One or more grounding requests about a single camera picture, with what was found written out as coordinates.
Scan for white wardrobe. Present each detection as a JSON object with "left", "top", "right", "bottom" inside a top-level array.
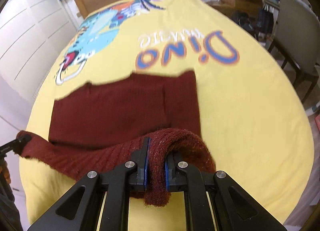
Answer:
[{"left": 1, "top": 0, "right": 75, "bottom": 130}]

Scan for grey green chair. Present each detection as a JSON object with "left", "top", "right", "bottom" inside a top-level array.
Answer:
[{"left": 268, "top": 0, "right": 319, "bottom": 102}]

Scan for yellow dinosaur print bedspread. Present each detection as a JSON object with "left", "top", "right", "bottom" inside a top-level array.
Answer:
[{"left": 20, "top": 0, "right": 314, "bottom": 230}]

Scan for black bag on floor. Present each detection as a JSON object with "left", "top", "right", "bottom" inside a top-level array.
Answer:
[{"left": 232, "top": 10, "right": 258, "bottom": 40}]

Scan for dark hanging tote bag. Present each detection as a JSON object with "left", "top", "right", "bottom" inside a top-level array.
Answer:
[{"left": 257, "top": 6, "right": 274, "bottom": 35}]

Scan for dark red knit sweater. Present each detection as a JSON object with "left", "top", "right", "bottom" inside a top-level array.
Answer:
[{"left": 19, "top": 70, "right": 216, "bottom": 207}]

